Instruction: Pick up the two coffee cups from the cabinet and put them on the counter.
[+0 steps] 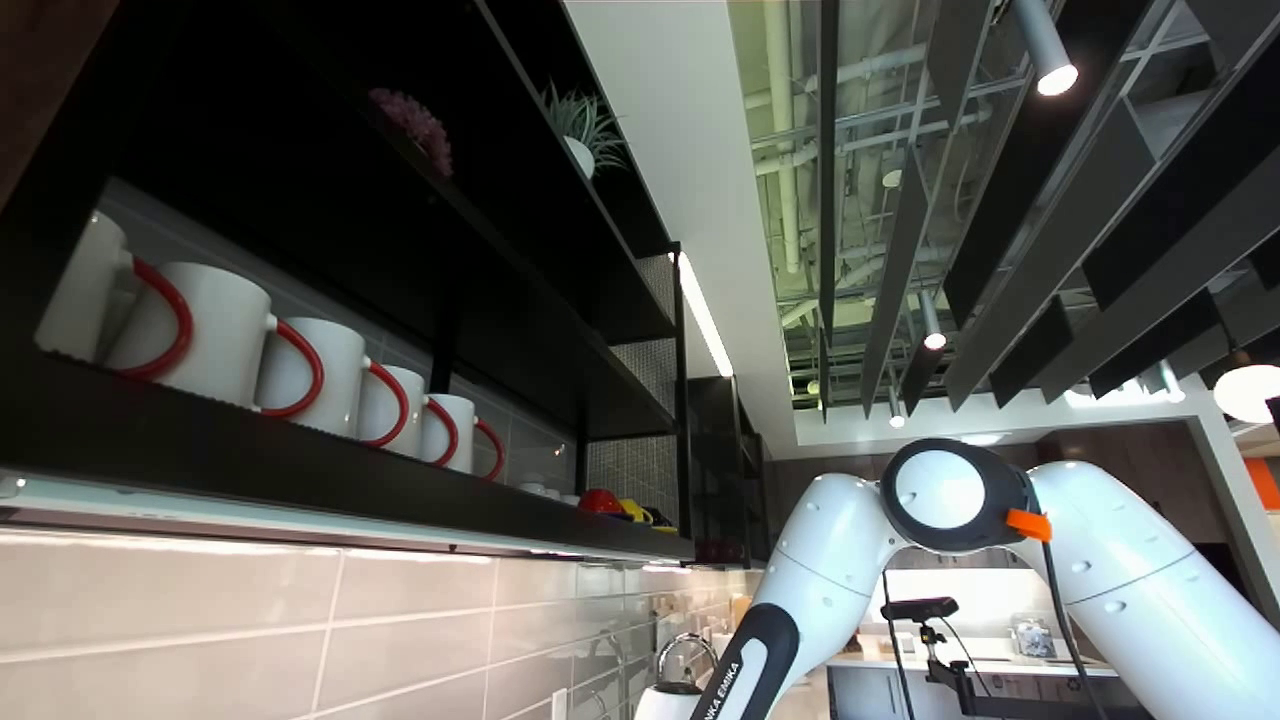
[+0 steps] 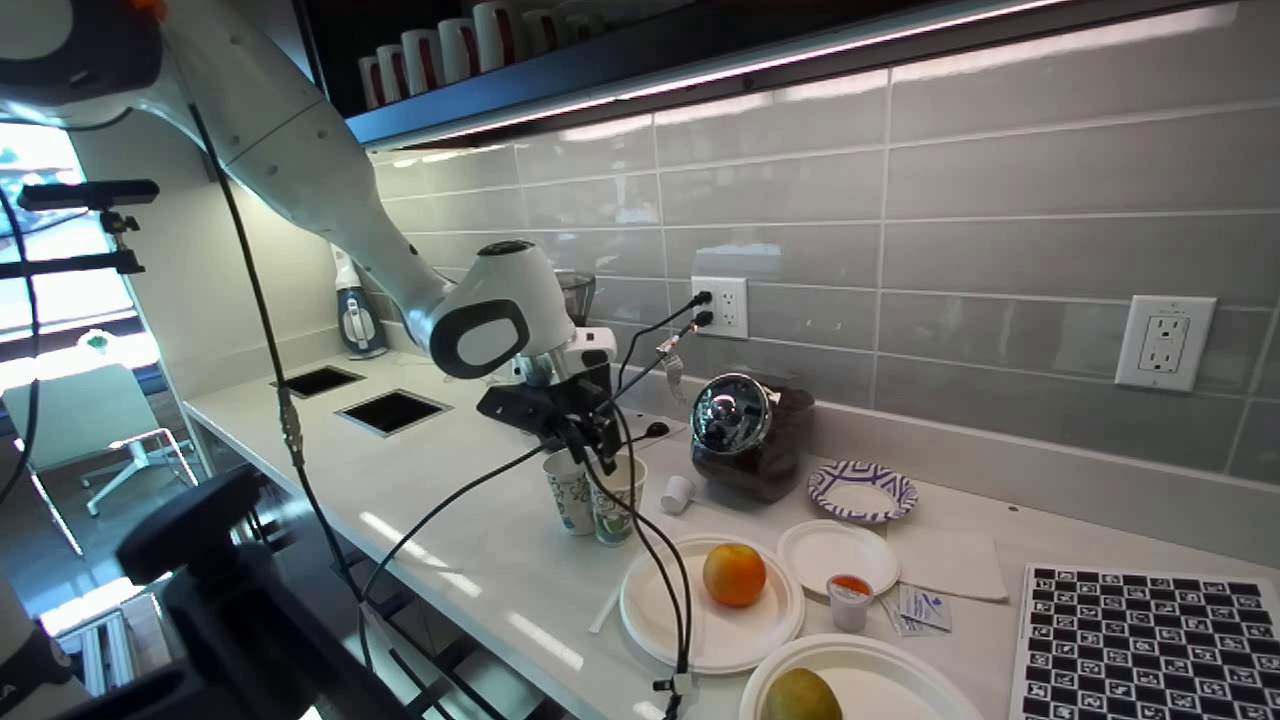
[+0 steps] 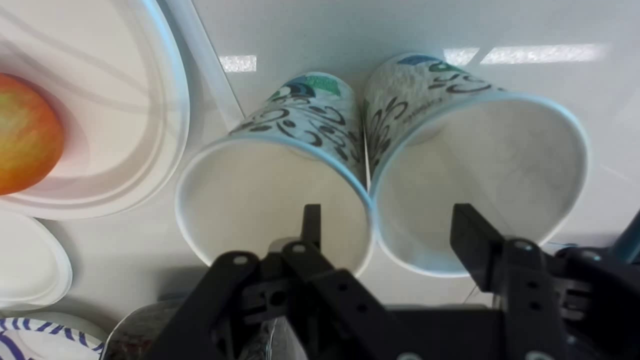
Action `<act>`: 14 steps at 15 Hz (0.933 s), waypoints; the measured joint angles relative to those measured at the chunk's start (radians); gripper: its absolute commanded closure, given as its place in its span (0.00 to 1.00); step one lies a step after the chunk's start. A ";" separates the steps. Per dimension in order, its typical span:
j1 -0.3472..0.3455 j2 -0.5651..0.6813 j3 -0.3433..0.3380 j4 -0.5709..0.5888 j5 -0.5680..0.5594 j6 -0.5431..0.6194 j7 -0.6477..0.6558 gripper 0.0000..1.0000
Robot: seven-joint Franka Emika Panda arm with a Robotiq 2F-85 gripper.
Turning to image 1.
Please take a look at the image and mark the black camera on tripod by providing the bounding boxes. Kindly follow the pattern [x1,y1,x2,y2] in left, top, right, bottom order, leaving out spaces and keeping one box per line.
[876,591,963,657]

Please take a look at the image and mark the small ceiling spotlight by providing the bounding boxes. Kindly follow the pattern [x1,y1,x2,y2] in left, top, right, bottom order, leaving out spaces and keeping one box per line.
[917,292,951,356]

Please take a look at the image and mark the under-cabinet light strip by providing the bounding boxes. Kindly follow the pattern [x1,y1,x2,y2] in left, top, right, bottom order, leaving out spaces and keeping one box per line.
[0,470,691,573]

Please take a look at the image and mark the red bowl blue rim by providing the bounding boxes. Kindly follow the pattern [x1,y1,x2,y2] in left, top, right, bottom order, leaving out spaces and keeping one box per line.
[572,486,626,523]

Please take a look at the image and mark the purple flower decoration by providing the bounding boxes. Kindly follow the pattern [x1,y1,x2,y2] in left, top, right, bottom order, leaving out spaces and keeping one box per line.
[364,86,456,179]

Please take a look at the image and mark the black open cabinet shelving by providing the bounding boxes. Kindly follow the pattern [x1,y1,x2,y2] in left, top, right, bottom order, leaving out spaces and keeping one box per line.
[0,0,772,563]

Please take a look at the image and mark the green potted plant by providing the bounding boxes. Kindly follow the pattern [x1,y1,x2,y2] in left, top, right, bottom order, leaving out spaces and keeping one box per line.
[536,80,626,183]

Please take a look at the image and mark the chrome kitchen faucet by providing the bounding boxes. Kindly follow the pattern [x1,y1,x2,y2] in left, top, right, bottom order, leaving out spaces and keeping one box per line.
[592,624,732,720]

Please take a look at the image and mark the white mug red handle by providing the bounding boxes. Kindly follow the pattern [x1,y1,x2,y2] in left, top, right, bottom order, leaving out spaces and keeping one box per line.
[257,313,372,439]
[103,257,280,412]
[33,207,140,369]
[414,387,479,475]
[355,359,432,457]

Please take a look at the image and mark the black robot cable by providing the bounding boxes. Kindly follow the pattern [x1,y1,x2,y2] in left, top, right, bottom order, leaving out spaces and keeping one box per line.
[1016,491,1099,720]

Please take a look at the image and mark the round white ceiling lamp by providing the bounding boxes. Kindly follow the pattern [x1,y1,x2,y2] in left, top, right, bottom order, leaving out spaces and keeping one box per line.
[1208,359,1280,428]

